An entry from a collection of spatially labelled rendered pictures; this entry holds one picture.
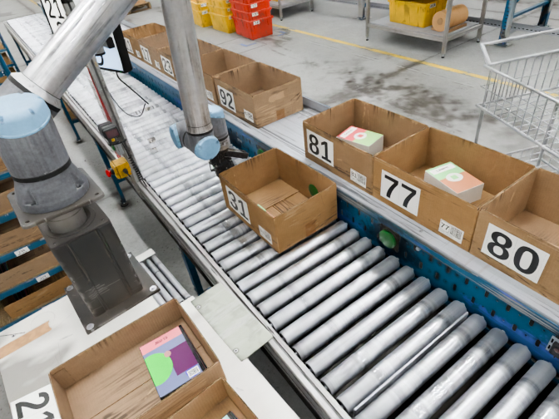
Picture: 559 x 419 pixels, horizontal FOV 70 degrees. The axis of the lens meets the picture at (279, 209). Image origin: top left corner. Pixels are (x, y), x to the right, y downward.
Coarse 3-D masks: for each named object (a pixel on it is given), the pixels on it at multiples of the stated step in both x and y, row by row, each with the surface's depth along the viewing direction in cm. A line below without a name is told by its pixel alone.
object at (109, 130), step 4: (100, 124) 174; (104, 124) 173; (108, 124) 172; (112, 124) 172; (100, 128) 172; (104, 128) 169; (108, 128) 170; (112, 128) 169; (116, 128) 170; (100, 132) 175; (104, 132) 168; (108, 132) 169; (112, 132) 170; (116, 132) 171; (104, 136) 171; (108, 136) 169; (112, 136) 170; (116, 136) 171; (108, 140) 176; (112, 140) 175; (116, 140) 178; (108, 144) 178
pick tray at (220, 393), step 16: (224, 384) 103; (192, 400) 98; (208, 400) 102; (224, 400) 106; (240, 400) 96; (176, 416) 96; (192, 416) 100; (208, 416) 103; (240, 416) 102; (256, 416) 93
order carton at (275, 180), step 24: (240, 168) 169; (264, 168) 176; (288, 168) 174; (312, 168) 158; (240, 192) 151; (264, 192) 177; (288, 192) 175; (336, 192) 151; (240, 216) 164; (264, 216) 143; (288, 216) 141; (312, 216) 149; (336, 216) 158; (288, 240) 147
